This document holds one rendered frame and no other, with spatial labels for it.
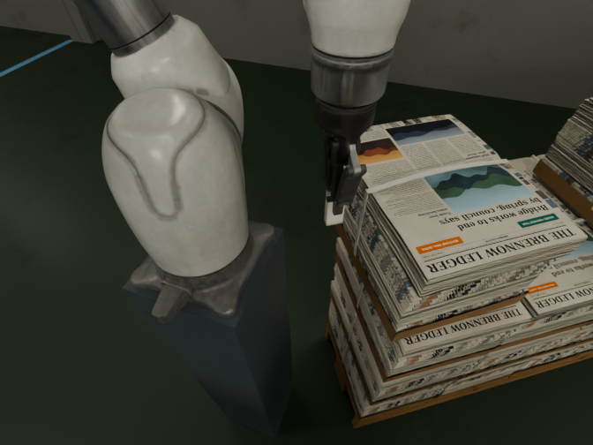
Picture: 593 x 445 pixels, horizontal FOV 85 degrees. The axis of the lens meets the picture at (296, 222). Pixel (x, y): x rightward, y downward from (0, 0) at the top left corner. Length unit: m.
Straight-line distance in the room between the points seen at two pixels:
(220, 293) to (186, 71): 0.32
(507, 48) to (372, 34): 3.03
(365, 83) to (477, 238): 0.30
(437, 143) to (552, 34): 2.71
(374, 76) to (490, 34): 2.95
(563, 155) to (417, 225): 0.62
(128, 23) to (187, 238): 0.29
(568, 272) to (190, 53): 0.87
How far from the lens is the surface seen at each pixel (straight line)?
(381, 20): 0.36
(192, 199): 0.38
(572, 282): 0.93
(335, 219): 0.56
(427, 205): 0.59
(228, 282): 0.51
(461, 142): 0.76
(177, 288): 0.51
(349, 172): 0.42
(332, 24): 0.35
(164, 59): 0.52
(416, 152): 0.69
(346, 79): 0.37
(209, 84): 0.53
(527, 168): 1.62
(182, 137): 0.37
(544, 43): 3.41
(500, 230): 0.60
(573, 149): 1.09
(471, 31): 3.30
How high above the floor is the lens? 1.45
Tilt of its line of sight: 49 degrees down
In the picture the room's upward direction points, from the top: 1 degrees counter-clockwise
